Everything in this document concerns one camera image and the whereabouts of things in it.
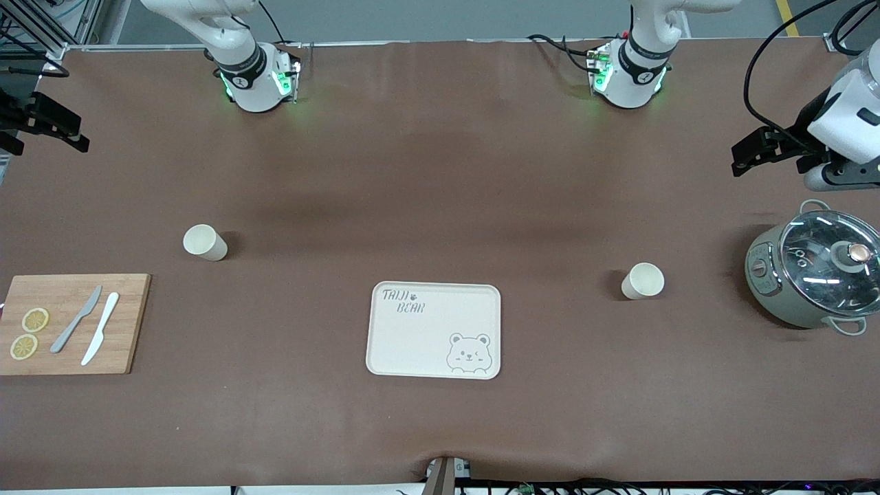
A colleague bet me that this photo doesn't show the white IKEA cup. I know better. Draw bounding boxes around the white IKEA cup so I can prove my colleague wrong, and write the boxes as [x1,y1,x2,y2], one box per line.
[621,263,666,300]
[183,224,228,262]

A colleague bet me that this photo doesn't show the beige bear print tray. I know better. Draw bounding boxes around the beige bear print tray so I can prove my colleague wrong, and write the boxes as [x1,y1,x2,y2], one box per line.
[365,281,503,380]

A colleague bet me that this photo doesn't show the glass pot lid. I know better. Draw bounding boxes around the glass pot lid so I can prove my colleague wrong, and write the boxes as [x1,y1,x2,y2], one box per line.
[779,210,880,317]

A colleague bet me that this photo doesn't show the grey-green electric pot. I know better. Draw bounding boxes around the grey-green electric pot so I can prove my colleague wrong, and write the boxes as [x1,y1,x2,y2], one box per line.
[745,199,880,336]

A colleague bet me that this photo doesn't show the grey plastic knife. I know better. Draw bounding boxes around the grey plastic knife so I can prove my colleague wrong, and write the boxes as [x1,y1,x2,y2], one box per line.
[50,285,103,354]

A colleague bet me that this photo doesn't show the white plastic knife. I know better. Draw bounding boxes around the white plastic knife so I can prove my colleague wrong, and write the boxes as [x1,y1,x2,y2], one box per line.
[81,292,120,366]

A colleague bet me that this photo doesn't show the wooden cutting board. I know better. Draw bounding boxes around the wooden cutting board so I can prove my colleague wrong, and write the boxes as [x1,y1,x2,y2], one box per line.
[0,274,152,376]

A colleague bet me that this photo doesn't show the brown table mat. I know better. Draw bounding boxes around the brown table mat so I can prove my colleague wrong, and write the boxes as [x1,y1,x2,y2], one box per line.
[0,40,880,490]

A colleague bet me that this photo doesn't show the aluminium frame structure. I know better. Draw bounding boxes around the aluminium frame structure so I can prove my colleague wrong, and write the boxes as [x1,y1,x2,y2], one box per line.
[0,0,104,63]

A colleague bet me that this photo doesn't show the black left base cables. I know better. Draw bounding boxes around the black left base cables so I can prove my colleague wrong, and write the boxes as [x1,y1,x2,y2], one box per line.
[527,32,600,75]

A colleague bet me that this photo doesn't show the black right base cable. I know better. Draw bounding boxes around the black right base cable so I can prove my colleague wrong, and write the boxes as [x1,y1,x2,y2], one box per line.
[258,0,291,47]

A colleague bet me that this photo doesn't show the metal camera post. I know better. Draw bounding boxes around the metal camera post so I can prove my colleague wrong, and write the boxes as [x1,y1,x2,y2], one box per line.
[423,455,472,495]

